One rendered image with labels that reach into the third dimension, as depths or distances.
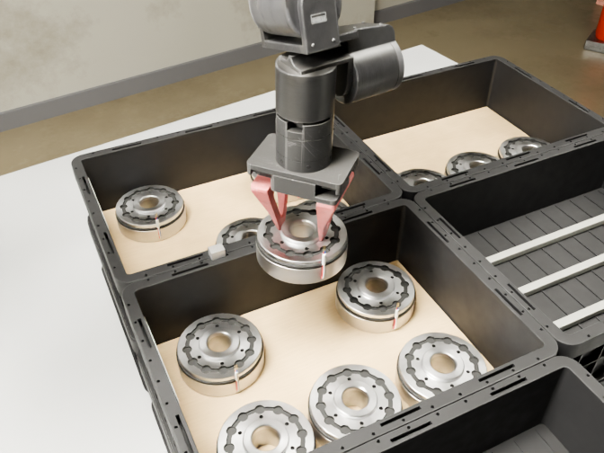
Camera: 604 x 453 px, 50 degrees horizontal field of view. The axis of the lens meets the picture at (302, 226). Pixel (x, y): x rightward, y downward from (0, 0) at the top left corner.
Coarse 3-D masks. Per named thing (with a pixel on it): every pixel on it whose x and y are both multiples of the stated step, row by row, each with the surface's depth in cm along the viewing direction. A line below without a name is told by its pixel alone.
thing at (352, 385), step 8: (344, 384) 72; (352, 384) 72; (360, 384) 72; (368, 384) 72; (336, 392) 71; (344, 392) 71; (368, 392) 71; (336, 400) 70; (376, 400) 70; (336, 408) 70; (344, 408) 69; (368, 408) 69; (376, 408) 70; (344, 416) 69; (352, 416) 68; (360, 416) 68; (368, 416) 69
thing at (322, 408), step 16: (336, 368) 74; (352, 368) 74; (368, 368) 74; (320, 384) 72; (336, 384) 72; (384, 384) 73; (320, 400) 71; (384, 400) 71; (400, 400) 71; (320, 416) 69; (336, 416) 70; (384, 416) 69; (336, 432) 67
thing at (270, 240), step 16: (288, 208) 75; (304, 208) 76; (272, 224) 74; (336, 224) 73; (272, 240) 71; (336, 240) 72; (272, 256) 69; (288, 256) 69; (304, 256) 69; (320, 256) 69
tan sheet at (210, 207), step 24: (192, 192) 105; (216, 192) 105; (240, 192) 105; (192, 216) 100; (216, 216) 100; (240, 216) 100; (264, 216) 100; (120, 240) 96; (168, 240) 96; (192, 240) 96; (216, 240) 96; (144, 264) 92
